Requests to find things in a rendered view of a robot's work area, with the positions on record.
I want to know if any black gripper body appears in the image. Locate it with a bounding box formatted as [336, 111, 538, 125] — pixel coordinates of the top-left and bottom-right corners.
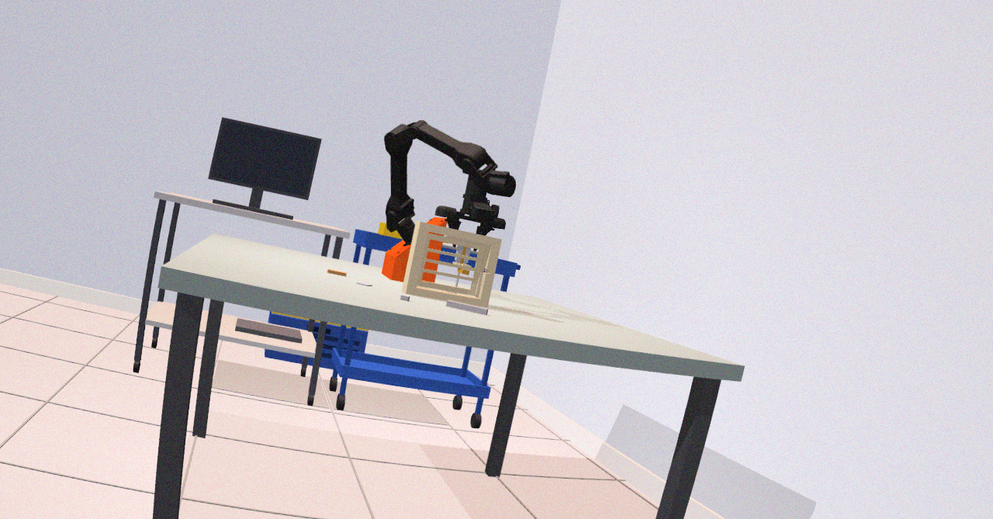
[434, 190, 506, 230]

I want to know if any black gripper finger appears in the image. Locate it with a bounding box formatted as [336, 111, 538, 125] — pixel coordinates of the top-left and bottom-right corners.
[473, 226, 495, 251]
[444, 219, 461, 247]

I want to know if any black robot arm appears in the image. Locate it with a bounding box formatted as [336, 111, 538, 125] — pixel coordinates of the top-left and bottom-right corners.
[384, 120, 516, 246]

